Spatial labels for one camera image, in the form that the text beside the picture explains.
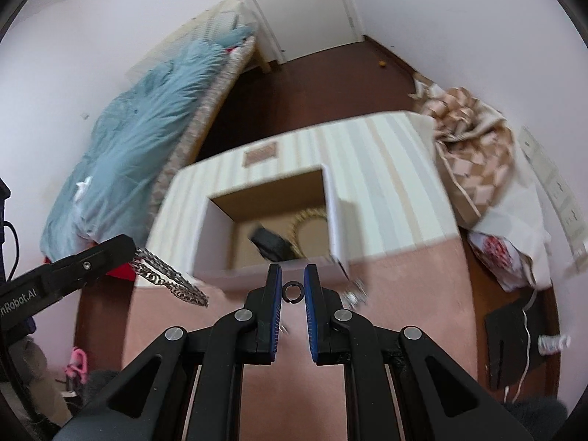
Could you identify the white wall outlet strip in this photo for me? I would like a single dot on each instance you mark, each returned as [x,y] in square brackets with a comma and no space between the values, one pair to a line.
[551,174]

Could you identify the red cloth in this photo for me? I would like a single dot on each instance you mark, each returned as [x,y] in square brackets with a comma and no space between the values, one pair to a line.
[120,272]

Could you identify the beige checked blanket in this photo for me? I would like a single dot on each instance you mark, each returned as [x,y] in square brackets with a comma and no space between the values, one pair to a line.
[464,119]

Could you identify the bed with blue duvet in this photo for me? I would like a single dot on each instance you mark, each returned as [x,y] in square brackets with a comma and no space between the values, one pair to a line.
[133,138]

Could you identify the small silver jewelry piece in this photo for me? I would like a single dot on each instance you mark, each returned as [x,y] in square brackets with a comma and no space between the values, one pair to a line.
[354,295]

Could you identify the red floral packet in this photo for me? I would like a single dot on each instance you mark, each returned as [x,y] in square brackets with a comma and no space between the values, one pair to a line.
[498,257]

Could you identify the white cardboard box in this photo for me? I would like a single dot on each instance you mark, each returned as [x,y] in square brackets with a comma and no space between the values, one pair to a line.
[216,248]

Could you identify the beige cloth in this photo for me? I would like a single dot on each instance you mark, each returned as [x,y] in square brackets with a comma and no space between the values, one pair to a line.
[32,367]

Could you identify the small white bottle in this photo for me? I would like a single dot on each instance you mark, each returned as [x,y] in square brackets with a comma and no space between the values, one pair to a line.
[553,344]

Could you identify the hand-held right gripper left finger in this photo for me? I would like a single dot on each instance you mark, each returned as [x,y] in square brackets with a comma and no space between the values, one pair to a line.
[276,294]

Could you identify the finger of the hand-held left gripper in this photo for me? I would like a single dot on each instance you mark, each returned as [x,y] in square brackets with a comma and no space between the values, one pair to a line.
[87,266]

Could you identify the striped cardboard box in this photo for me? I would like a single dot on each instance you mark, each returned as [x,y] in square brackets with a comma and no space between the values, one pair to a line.
[390,183]

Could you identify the pink blanket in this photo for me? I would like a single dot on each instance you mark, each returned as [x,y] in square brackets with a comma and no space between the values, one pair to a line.
[413,294]

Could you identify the pink plastic item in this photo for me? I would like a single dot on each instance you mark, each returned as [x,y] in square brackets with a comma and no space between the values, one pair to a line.
[78,360]

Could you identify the black floor mat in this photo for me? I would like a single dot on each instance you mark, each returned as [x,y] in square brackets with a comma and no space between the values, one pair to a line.
[505,335]

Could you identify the black jewelry item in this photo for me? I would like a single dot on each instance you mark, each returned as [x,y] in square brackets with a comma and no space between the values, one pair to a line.
[271,244]

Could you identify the patterned bed mattress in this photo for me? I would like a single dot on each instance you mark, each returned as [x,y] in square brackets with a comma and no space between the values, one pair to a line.
[202,115]

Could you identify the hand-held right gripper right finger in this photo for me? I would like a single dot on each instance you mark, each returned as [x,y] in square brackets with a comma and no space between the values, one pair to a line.
[308,298]

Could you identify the white plastic bag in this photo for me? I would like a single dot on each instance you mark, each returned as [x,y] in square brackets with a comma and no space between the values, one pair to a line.
[519,211]

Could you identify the white door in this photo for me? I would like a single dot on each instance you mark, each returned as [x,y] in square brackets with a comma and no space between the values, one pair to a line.
[303,4]

